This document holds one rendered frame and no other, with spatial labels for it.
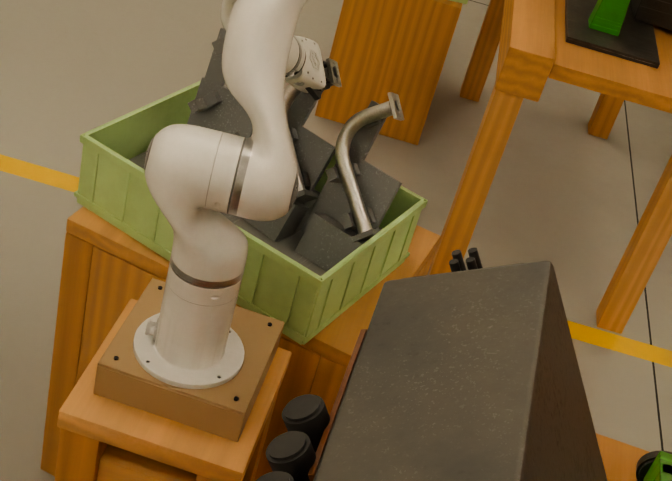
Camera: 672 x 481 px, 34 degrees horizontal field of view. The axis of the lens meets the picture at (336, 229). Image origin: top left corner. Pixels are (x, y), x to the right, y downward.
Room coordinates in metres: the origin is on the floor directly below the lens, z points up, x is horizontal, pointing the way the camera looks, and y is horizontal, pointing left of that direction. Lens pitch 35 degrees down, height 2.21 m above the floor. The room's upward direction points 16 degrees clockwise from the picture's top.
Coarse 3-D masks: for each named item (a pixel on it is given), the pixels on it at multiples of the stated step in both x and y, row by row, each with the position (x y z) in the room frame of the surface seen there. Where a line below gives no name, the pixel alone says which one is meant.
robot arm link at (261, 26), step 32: (256, 0) 1.48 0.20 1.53; (288, 0) 1.49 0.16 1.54; (256, 32) 1.46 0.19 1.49; (288, 32) 1.49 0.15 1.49; (224, 64) 1.45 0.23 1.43; (256, 64) 1.44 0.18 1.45; (256, 96) 1.41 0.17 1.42; (256, 128) 1.41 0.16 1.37; (256, 160) 1.37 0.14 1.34; (288, 160) 1.39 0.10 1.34; (256, 192) 1.34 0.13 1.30; (288, 192) 1.36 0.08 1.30
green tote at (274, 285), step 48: (192, 96) 2.19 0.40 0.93; (96, 144) 1.85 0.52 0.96; (144, 144) 2.05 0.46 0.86; (96, 192) 1.85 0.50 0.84; (144, 192) 1.80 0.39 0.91; (144, 240) 1.79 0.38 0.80; (384, 240) 1.85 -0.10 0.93; (240, 288) 1.69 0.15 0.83; (288, 288) 1.65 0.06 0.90; (336, 288) 1.70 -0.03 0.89; (288, 336) 1.64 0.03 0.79
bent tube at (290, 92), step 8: (328, 64) 2.05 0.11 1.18; (336, 64) 2.08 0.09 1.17; (328, 72) 2.04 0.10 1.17; (336, 72) 2.07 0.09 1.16; (336, 80) 2.05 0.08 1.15; (288, 88) 2.05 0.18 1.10; (288, 96) 2.04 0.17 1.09; (296, 96) 2.05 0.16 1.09; (288, 104) 2.03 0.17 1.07; (288, 112) 2.03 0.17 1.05; (288, 128) 2.01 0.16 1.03; (296, 160) 1.96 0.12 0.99
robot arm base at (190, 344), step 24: (168, 288) 1.35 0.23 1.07; (192, 288) 1.33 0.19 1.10; (168, 312) 1.34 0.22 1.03; (192, 312) 1.33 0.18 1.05; (216, 312) 1.34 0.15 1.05; (144, 336) 1.38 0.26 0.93; (168, 336) 1.34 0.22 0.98; (192, 336) 1.33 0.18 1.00; (216, 336) 1.35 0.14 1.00; (144, 360) 1.32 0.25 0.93; (168, 360) 1.33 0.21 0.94; (192, 360) 1.33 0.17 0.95; (216, 360) 1.36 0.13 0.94; (240, 360) 1.39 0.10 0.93; (192, 384) 1.30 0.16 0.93; (216, 384) 1.32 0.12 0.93
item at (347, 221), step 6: (330, 168) 1.92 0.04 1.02; (336, 168) 1.93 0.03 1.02; (354, 168) 1.94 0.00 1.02; (330, 174) 1.91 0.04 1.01; (336, 174) 1.91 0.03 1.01; (360, 174) 1.95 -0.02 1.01; (330, 180) 1.90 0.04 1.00; (336, 180) 1.92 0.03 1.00; (342, 216) 1.85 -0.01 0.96; (348, 216) 1.85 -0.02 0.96; (372, 216) 1.88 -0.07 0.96; (342, 222) 1.85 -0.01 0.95; (348, 222) 1.84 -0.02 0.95; (354, 222) 1.86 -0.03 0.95; (372, 222) 1.87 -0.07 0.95; (348, 228) 1.84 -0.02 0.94; (354, 228) 1.86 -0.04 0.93
